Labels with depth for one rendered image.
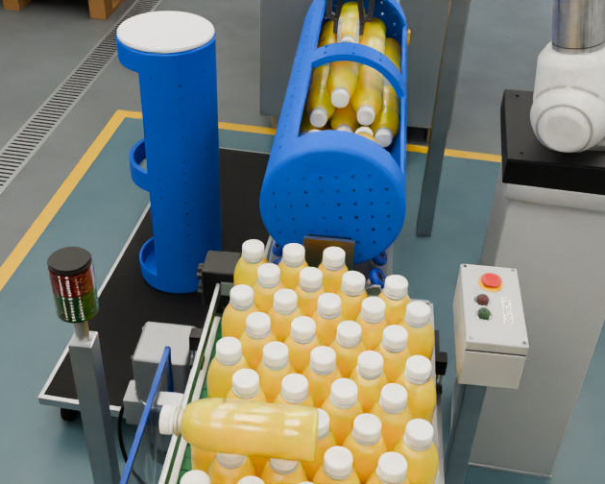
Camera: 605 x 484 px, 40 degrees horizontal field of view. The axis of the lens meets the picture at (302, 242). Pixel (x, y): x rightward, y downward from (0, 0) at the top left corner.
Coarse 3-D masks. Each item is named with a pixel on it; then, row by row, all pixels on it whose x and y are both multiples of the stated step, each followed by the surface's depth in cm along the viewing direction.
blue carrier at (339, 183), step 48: (336, 0) 225; (384, 0) 218; (336, 48) 188; (288, 96) 183; (288, 144) 160; (336, 144) 154; (288, 192) 160; (336, 192) 159; (384, 192) 158; (288, 240) 167; (384, 240) 164
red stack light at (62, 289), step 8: (48, 272) 121; (88, 272) 121; (56, 280) 120; (64, 280) 119; (72, 280) 119; (80, 280) 120; (88, 280) 121; (56, 288) 121; (64, 288) 120; (72, 288) 120; (80, 288) 121; (88, 288) 122; (64, 296) 121; (72, 296) 121; (80, 296) 121
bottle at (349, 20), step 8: (344, 8) 218; (352, 8) 216; (344, 16) 213; (352, 16) 212; (344, 24) 209; (352, 24) 209; (344, 32) 208; (352, 32) 207; (336, 40) 211; (360, 40) 210
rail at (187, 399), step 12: (216, 288) 159; (216, 300) 157; (204, 336) 149; (204, 348) 148; (192, 372) 142; (192, 384) 140; (192, 396) 141; (168, 456) 128; (168, 468) 126; (168, 480) 127
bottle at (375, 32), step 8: (368, 24) 219; (376, 24) 219; (384, 24) 222; (368, 32) 215; (376, 32) 215; (384, 32) 219; (368, 40) 211; (376, 40) 211; (384, 40) 215; (376, 48) 210; (384, 48) 212
